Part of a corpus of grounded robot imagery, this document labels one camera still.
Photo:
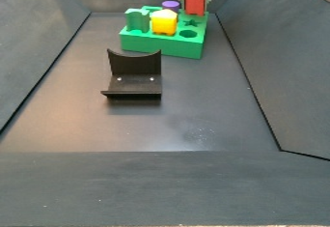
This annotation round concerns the green notched block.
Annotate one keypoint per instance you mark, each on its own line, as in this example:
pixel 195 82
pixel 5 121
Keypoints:
pixel 137 20

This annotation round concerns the green shape-sorter base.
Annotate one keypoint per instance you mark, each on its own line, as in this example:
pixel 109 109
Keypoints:
pixel 183 44

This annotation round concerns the red two-pronged block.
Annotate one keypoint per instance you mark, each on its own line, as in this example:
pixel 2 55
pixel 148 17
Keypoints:
pixel 193 7

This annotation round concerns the purple cylinder block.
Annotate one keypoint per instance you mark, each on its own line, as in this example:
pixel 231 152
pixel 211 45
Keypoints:
pixel 172 5

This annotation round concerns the yellow-orange pentagon block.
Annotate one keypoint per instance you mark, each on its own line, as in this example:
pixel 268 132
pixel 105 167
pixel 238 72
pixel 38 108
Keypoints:
pixel 163 20

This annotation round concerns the black curved holder fixture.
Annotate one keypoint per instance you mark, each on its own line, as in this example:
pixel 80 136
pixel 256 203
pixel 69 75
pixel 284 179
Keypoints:
pixel 135 75

